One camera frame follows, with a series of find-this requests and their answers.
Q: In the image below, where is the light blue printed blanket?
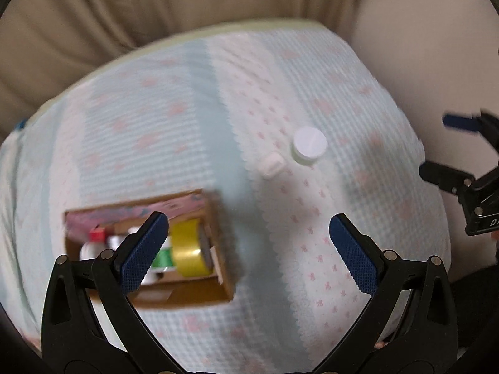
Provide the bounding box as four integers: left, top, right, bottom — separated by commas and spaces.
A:
0, 27, 453, 374

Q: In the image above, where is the cardboard box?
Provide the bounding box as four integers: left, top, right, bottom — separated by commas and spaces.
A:
64, 189, 237, 311

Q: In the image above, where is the beige curtain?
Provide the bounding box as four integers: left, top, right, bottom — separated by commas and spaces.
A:
0, 0, 373, 143

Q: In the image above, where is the white pill bottle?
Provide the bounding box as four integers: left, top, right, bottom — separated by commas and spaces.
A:
79, 240, 108, 261

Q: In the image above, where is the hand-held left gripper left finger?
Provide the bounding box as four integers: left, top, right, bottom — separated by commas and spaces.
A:
41, 211, 184, 374

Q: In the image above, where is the person's dark clothing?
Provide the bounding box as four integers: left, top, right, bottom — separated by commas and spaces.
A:
448, 237, 499, 361

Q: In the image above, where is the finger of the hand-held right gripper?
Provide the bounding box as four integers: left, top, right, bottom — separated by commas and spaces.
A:
443, 112, 486, 134
419, 161, 476, 196

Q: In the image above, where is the yellow tape roll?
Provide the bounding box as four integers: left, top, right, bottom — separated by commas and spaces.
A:
170, 219, 213, 277

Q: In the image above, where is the white round bottle cap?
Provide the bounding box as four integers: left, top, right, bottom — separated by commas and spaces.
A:
290, 126, 327, 165

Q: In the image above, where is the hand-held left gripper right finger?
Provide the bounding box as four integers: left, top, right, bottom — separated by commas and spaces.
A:
312, 213, 458, 374

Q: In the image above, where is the pale green mattress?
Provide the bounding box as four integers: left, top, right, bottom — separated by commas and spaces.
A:
37, 17, 326, 110

